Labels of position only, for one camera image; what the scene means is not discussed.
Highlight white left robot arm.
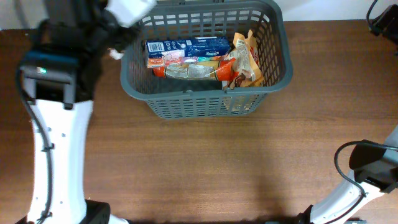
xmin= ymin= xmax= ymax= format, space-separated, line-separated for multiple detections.
xmin=16 ymin=0 xmax=155 ymax=224

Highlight beige coffee pouch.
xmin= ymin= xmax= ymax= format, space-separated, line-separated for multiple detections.
xmin=222 ymin=29 xmax=264 ymax=90

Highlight grey plastic basket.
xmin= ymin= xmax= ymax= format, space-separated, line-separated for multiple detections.
xmin=121 ymin=0 xmax=293 ymax=119

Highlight beige brown snack pouch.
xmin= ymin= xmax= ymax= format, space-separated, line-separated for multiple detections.
xmin=108 ymin=48 xmax=124 ymax=60

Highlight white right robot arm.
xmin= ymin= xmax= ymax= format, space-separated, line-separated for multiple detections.
xmin=294 ymin=128 xmax=397 ymax=223

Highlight orange spaghetti pack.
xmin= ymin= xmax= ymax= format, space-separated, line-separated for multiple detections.
xmin=152 ymin=58 xmax=236 ymax=81

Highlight blue tissue pack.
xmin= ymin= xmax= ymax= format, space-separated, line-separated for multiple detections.
xmin=146 ymin=37 xmax=231 ymax=68

